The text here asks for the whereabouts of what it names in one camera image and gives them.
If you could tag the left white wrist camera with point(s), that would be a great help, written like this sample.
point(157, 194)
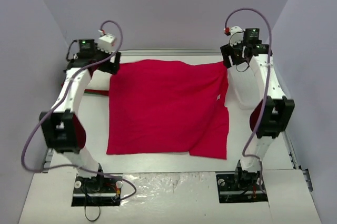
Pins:
point(106, 43)

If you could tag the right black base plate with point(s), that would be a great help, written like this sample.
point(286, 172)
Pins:
point(231, 190)

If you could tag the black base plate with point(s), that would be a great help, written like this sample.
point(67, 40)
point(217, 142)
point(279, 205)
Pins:
point(97, 192)
point(231, 190)

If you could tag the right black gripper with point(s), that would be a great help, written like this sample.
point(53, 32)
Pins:
point(229, 57)

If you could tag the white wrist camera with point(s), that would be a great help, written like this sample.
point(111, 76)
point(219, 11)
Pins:
point(106, 43)
point(235, 35)

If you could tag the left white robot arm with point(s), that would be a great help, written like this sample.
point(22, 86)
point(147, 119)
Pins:
point(62, 130)

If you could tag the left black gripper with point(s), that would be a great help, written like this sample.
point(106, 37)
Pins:
point(111, 64)

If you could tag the white plastic basket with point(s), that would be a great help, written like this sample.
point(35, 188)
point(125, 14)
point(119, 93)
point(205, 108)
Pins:
point(249, 84)

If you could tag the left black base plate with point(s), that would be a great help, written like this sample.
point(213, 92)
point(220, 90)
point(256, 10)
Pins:
point(97, 192)

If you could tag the red folded t shirt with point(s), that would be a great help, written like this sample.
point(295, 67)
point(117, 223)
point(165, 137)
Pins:
point(77, 89)

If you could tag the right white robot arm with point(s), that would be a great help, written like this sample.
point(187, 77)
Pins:
point(274, 109)

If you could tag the red t shirt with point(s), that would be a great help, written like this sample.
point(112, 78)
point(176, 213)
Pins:
point(169, 107)
point(77, 89)

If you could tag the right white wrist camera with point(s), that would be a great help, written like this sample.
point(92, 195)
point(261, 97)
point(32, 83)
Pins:
point(235, 35)

